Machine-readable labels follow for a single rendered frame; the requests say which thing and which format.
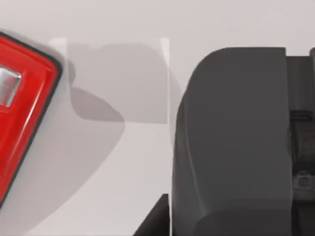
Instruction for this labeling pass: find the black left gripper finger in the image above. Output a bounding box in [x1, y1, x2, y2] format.
[132, 193, 170, 236]

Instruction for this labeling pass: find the red stapler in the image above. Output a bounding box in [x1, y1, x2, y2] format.
[0, 31, 63, 209]

